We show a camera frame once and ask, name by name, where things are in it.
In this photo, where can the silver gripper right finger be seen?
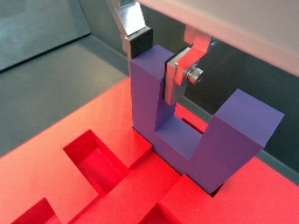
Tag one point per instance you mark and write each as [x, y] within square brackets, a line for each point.
[180, 66]

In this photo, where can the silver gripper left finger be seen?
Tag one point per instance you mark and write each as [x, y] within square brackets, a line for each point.
[136, 34]

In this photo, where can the purple U-shaped block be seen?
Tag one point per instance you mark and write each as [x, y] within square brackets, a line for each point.
[212, 154]

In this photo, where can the red slotted board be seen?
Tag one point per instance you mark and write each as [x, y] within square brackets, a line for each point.
[89, 172]

